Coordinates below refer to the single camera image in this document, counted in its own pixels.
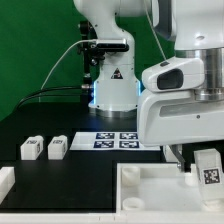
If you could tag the white marker sheet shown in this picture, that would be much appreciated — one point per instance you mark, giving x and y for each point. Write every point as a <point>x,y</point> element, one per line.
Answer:
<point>109,141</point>

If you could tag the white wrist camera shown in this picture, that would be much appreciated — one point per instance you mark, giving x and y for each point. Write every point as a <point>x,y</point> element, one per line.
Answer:
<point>175,74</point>

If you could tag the white block left edge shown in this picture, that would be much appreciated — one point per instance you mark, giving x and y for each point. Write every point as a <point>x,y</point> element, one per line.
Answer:
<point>7,180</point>

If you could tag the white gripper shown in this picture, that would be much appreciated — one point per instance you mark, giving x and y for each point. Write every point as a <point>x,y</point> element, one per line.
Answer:
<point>173,118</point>

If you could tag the white front rail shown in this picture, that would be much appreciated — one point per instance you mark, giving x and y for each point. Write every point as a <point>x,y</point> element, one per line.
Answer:
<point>146,218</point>

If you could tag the white square tabletop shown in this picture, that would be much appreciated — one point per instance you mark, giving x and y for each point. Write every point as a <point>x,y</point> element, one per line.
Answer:
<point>144,187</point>

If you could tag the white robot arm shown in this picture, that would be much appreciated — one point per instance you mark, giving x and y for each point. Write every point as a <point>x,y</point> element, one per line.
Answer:
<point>196,27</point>

